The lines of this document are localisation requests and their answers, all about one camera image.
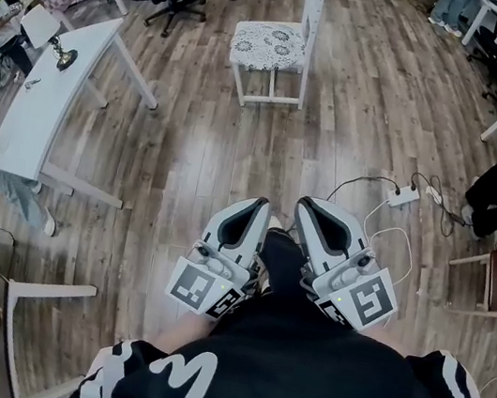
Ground white rectangular table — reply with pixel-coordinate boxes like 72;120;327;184
0;0;173;214

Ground floral white cushion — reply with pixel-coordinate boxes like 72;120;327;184
226;13;311;80

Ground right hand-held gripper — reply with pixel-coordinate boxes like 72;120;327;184
276;194;416;340

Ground person's right forearm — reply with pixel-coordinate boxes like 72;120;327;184
361;321;419;364

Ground white power adapter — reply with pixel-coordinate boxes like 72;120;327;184
423;185;446;205

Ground white power strip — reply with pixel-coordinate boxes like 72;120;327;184
384;182;423;214

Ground person's light sneaker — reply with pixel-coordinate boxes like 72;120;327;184
265;215;285;235

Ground person's black trousers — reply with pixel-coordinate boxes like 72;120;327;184
253;226;319;307

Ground brass lamp white shade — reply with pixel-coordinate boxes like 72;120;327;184
13;3;86;74

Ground thin black cable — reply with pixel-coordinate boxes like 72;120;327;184
326;167;403;216

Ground white wooden chair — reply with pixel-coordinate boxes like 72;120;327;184
221;0;325;118

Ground white cable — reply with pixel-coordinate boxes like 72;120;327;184
351;197;423;292

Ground person's black printed shirt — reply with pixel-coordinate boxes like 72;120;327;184
65;255;497;398

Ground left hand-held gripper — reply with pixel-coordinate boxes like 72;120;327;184
161;184;276;327

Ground person's left forearm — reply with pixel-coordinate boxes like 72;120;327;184
150;314;220;360

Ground black cable tangle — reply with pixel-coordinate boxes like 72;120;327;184
401;170;476;241

